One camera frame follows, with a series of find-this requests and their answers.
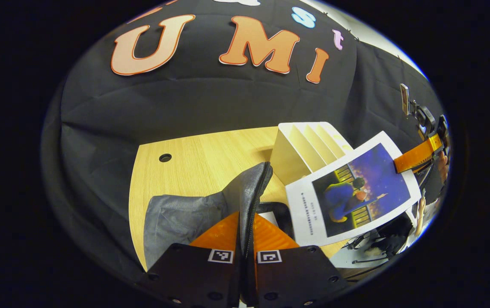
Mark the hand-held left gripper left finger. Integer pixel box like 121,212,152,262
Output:
144,211,243,307

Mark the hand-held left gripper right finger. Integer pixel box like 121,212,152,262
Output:
251,214,350,307

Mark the grey schoolbag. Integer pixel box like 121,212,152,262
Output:
143,162,295,270

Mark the blue cover book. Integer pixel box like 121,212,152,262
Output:
285,131,422,248

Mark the white bookshelf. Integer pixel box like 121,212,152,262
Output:
270,122,355,187

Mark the cluttered white side table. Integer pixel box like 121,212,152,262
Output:
330,199,439,274

